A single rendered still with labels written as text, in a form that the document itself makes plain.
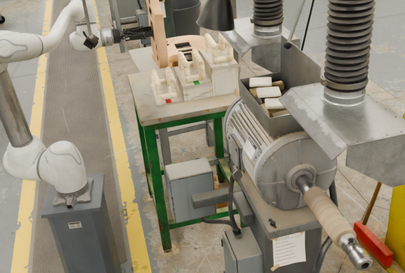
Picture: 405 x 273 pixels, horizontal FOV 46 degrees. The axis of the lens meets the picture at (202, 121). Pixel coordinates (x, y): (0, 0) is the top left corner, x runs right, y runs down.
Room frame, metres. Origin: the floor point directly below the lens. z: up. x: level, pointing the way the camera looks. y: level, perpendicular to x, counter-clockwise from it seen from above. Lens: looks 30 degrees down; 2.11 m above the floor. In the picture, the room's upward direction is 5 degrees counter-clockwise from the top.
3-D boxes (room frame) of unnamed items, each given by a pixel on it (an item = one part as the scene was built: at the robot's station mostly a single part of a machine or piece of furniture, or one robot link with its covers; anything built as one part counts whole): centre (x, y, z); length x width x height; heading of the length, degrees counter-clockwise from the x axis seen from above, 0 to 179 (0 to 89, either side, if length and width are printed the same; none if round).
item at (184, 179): (1.34, 0.03, 0.99); 0.24 x 0.21 x 0.26; 12
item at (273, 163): (1.30, -0.22, 1.25); 0.41 x 0.27 x 0.26; 12
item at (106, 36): (2.35, 0.45, 1.30); 0.09 x 0.06 x 0.09; 11
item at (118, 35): (2.37, 0.38, 1.30); 0.09 x 0.08 x 0.07; 101
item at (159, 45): (2.40, 0.19, 1.32); 0.35 x 0.04 x 0.40; 11
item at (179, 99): (2.40, 0.19, 0.94); 0.27 x 0.15 x 0.01; 12
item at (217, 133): (2.79, -0.10, 0.45); 0.05 x 0.05 x 0.90; 12
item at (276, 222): (1.24, -0.24, 1.11); 0.36 x 0.24 x 0.04; 12
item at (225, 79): (2.45, -0.12, 1.02); 0.27 x 0.15 x 0.17; 12
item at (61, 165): (1.87, 0.66, 0.87); 0.18 x 0.16 x 0.22; 72
